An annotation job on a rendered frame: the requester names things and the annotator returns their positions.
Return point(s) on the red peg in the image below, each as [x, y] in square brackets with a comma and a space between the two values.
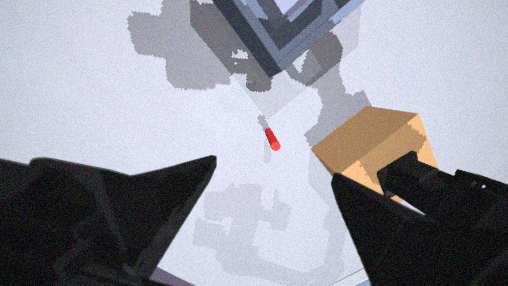
[275, 145]

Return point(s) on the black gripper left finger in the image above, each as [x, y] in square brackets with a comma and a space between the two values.
[144, 211]

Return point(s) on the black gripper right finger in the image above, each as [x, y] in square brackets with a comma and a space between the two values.
[399, 246]

